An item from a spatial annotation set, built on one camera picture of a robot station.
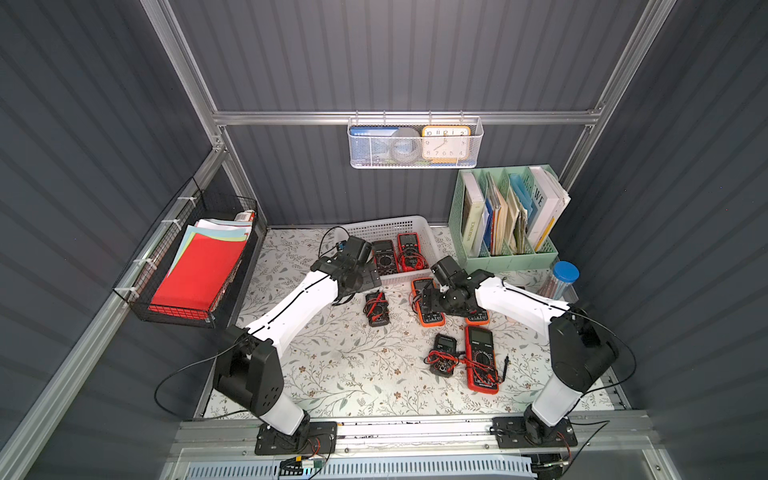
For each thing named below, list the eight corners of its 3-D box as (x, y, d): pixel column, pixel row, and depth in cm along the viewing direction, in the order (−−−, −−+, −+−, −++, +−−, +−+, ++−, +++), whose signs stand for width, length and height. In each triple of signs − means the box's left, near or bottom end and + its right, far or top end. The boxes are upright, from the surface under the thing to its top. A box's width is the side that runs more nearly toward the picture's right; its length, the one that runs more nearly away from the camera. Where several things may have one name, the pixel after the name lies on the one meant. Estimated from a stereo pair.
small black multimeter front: (420, 366, 86) (422, 361, 83) (437, 335, 92) (438, 330, 89) (448, 382, 83) (450, 378, 80) (463, 349, 89) (466, 344, 86)
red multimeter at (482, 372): (468, 392, 82) (472, 388, 78) (459, 332, 93) (461, 326, 90) (510, 392, 82) (515, 388, 78) (496, 332, 93) (500, 326, 90)
